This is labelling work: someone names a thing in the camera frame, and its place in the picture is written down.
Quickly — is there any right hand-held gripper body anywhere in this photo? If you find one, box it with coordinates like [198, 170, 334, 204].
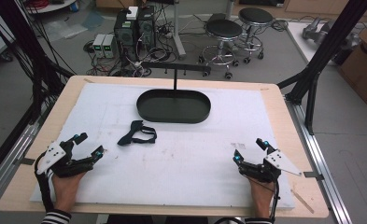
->
[238, 149, 303, 184]

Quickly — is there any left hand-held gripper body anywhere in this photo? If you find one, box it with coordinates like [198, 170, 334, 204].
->
[35, 139, 95, 179]

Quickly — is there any black oval tray hanger rack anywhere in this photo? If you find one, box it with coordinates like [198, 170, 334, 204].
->
[135, 61, 213, 125]

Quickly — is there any person's right hand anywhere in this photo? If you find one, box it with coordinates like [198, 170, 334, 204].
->
[248, 178, 276, 219]

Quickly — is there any person's left hand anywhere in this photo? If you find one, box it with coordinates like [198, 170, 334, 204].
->
[51, 172, 88, 214]

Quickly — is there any thin wooden stick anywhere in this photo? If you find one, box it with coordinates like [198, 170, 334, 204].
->
[290, 188, 316, 215]

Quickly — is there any white foam mat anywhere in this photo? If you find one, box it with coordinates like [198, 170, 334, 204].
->
[29, 81, 296, 211]

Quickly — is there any white power supply unit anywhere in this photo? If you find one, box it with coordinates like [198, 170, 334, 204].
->
[92, 33, 106, 58]
[102, 34, 118, 60]

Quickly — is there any black computer tower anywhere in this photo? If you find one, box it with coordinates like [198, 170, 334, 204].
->
[113, 9, 139, 62]
[136, 5, 157, 50]

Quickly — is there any black round swivel stool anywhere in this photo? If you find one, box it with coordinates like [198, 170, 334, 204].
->
[197, 19, 245, 80]
[235, 7, 275, 64]

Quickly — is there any brown cardboard box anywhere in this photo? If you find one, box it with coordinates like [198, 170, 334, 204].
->
[336, 20, 367, 110]

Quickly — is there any grey machine on white board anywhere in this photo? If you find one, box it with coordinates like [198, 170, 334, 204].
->
[302, 16, 362, 50]

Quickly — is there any small white box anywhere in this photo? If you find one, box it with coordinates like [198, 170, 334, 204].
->
[125, 6, 139, 21]

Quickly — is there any grey metal table leg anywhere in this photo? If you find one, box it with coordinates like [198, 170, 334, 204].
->
[171, 0, 188, 61]

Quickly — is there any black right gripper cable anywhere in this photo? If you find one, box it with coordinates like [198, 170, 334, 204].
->
[270, 177, 282, 223]

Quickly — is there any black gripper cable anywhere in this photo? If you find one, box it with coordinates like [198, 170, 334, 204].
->
[270, 177, 282, 223]
[34, 151, 56, 214]

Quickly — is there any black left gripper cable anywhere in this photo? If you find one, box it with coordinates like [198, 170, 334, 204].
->
[34, 151, 56, 214]

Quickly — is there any aluminium rail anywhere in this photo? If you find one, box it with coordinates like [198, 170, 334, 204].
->
[0, 122, 41, 210]
[284, 96, 354, 224]

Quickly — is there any black metal frame stand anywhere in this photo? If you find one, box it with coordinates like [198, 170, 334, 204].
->
[276, 0, 367, 136]
[0, 0, 76, 185]

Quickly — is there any tangle of floor cables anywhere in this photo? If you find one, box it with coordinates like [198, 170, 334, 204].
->
[83, 18, 185, 77]

